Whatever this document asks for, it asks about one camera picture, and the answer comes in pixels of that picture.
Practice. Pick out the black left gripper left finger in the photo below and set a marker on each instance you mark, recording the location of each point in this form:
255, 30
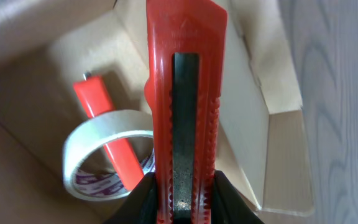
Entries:
141, 205

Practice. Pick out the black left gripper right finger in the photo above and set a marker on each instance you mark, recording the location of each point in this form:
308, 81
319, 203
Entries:
227, 206

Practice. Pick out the white tape roll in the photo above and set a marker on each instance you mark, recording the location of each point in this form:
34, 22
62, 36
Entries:
89, 137

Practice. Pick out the red stapler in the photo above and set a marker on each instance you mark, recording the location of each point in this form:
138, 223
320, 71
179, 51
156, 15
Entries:
95, 100

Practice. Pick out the red utility knife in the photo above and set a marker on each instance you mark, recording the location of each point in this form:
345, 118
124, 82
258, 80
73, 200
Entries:
186, 42

